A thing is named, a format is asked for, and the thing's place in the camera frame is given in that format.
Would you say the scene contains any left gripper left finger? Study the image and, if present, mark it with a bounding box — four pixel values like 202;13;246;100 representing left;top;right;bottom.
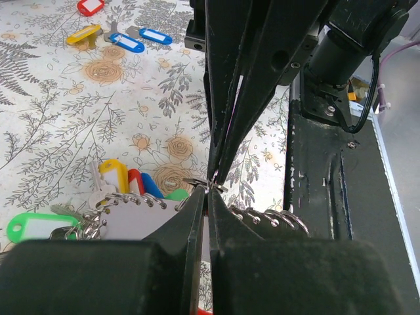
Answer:
1;188;205;314

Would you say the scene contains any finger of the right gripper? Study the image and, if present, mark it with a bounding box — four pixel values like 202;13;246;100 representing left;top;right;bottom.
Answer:
203;1;272;179

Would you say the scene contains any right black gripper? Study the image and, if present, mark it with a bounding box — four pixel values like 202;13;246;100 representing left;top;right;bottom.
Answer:
183;0;411;184

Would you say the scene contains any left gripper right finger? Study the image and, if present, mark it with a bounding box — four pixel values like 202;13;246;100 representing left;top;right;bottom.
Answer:
208;190;404;314

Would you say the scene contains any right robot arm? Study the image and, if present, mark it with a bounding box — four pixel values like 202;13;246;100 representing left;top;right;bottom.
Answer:
185;1;414;184

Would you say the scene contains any blue key tag on holder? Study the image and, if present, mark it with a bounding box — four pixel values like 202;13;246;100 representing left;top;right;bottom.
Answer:
140;173;165;199

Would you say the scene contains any red key tag on holder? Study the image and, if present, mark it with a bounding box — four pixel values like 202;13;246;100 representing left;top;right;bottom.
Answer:
128;169;145;195

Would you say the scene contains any yellow key tag on holder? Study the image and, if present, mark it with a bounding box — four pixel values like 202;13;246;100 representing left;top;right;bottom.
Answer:
98;159;130;194

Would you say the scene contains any green key tag on holder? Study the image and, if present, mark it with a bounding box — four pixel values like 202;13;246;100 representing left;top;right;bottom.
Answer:
6;213;78;243

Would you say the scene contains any floral table mat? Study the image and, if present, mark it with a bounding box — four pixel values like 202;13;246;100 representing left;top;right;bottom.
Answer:
0;0;291;315

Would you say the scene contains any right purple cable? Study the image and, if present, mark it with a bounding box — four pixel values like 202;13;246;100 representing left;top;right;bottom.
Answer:
372;41;420;116

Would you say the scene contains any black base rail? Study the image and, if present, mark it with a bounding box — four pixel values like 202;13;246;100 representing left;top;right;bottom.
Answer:
283;79;419;314

